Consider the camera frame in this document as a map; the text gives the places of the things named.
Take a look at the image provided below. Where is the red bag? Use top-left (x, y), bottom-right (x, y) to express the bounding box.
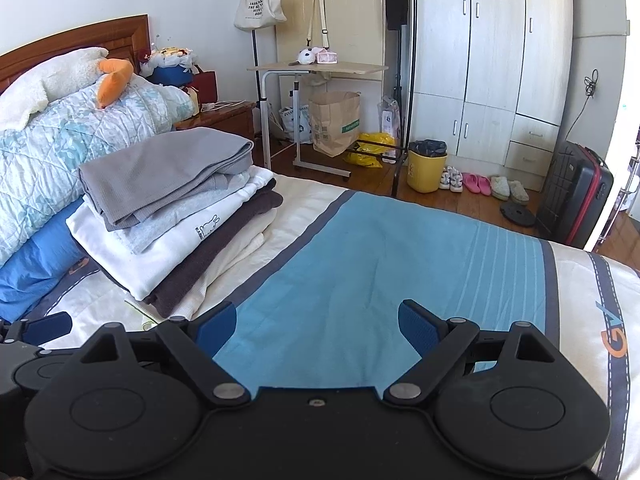
top-left (187, 65), bottom-right (219, 106)

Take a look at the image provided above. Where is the pale blue floral quilt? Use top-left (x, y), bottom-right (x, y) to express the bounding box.
top-left (0, 80), bottom-right (198, 266)

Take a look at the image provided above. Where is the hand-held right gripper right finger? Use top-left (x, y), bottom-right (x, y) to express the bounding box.
top-left (382, 299), bottom-right (561, 405)

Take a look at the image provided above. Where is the black clothes rack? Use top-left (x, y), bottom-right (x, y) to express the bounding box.
top-left (246, 0), bottom-right (420, 200)

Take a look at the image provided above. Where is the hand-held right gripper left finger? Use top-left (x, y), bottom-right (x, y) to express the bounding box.
top-left (82, 302), bottom-right (251, 407)

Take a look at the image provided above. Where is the side table with wooden top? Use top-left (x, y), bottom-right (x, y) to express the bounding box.
top-left (246, 62), bottom-right (390, 181)

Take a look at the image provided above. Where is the brown paper bag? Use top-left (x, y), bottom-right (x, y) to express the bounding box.
top-left (307, 91), bottom-right (362, 158)

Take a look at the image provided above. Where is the black suitcase with red trim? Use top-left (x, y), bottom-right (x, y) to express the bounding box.
top-left (536, 140), bottom-right (615, 250)

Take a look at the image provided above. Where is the wooden nightstand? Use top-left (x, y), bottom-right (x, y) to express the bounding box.
top-left (172, 101), bottom-right (258, 153)

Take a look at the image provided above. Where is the pink pouch with strap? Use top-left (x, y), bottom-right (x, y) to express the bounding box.
top-left (305, 0), bottom-right (339, 66)

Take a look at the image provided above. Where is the cream folded garment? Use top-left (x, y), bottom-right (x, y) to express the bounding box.
top-left (125, 207), bottom-right (281, 323)

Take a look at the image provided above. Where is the light grey folded garment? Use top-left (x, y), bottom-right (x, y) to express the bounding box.
top-left (107, 170), bottom-right (261, 256)

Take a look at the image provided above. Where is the blue pillow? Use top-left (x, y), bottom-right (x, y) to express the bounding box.
top-left (0, 197), bottom-right (96, 323)

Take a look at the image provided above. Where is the dark brown folded garment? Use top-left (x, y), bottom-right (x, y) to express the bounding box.
top-left (142, 187), bottom-right (285, 320)

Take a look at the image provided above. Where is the white sweatshirt with rabbit print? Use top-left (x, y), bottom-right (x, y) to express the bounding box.
top-left (65, 165), bottom-right (278, 301)

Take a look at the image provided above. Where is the black wall cable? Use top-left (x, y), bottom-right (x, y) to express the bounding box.
top-left (562, 67), bottom-right (601, 141)

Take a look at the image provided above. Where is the yellow plastic bag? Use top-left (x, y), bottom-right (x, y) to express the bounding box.
top-left (342, 132), bottom-right (398, 168)

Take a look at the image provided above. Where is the white tote bag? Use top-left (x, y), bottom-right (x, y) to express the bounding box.
top-left (234, 0), bottom-right (287, 31)

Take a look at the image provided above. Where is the white plush duck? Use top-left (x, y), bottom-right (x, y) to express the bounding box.
top-left (0, 47), bottom-right (136, 131)

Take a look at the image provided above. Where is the bouquet with blue wrap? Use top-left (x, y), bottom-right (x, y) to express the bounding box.
top-left (140, 45), bottom-right (198, 88)

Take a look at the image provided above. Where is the black weight plate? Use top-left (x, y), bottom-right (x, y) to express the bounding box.
top-left (500, 201), bottom-right (538, 226)

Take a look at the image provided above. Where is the white plastic packet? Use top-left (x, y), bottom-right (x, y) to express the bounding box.
top-left (377, 95), bottom-right (402, 141)

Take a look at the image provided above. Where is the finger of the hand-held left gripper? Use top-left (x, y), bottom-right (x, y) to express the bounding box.
top-left (0, 311), bottom-right (74, 347)

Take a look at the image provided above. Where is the yellow trash bin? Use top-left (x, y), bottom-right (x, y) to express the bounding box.
top-left (407, 140), bottom-right (448, 194)

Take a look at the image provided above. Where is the striped bed sheet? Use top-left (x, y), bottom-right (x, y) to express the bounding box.
top-left (0, 170), bottom-right (640, 480)

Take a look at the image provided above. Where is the white patterned bag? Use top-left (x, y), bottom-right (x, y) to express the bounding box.
top-left (277, 105), bottom-right (313, 143)

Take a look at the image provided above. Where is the grey waffle knit garment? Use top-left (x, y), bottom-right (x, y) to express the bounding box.
top-left (77, 126), bottom-right (256, 233)

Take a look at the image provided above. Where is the white wardrobe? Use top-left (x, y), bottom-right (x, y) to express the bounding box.
top-left (407, 0), bottom-right (632, 193)

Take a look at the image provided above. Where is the wooden headboard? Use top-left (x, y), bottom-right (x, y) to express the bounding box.
top-left (0, 14), bottom-right (151, 98)

